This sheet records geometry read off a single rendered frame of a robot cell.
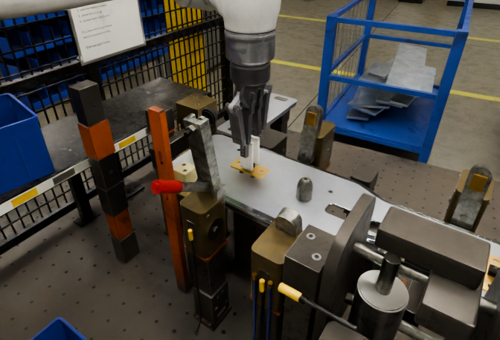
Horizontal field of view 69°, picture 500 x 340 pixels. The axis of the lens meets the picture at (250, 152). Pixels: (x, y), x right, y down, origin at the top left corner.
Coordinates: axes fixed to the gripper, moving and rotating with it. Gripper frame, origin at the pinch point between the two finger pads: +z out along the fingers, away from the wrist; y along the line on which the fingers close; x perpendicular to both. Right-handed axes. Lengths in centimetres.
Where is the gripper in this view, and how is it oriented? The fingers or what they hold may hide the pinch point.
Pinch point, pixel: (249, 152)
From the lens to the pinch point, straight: 78.1
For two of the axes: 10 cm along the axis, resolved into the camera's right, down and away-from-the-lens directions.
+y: -5.6, 4.5, -6.9
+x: 8.3, 3.1, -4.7
